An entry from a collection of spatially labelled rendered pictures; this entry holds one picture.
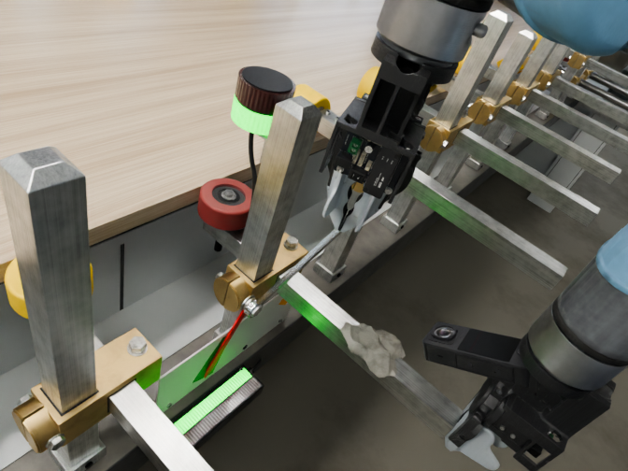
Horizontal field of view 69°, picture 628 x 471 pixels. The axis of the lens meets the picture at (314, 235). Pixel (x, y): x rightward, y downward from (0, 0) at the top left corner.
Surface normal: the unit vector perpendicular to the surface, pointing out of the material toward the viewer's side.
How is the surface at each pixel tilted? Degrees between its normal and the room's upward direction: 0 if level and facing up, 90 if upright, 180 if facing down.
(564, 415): 90
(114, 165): 0
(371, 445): 0
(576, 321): 91
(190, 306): 0
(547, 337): 91
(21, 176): 45
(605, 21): 89
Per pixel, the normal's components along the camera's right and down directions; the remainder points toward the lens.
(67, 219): 0.74, 0.58
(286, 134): -0.61, 0.38
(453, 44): 0.38, 0.70
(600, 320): -0.81, 0.20
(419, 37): -0.31, 0.57
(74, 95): 0.28, -0.72
